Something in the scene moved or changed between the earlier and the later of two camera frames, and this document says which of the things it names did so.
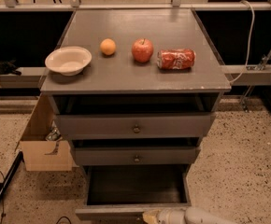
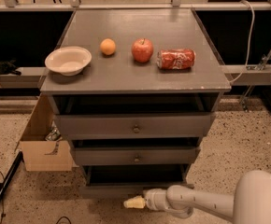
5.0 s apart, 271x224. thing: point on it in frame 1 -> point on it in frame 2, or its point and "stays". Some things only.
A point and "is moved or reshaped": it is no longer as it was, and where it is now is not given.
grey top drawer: x=135 y=125 stays
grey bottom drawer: x=121 y=193 is moved or reshaped
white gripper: x=165 y=217 -> x=151 y=198
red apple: x=142 y=49 stays
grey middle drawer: x=169 y=155 stays
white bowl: x=69 y=61 stays
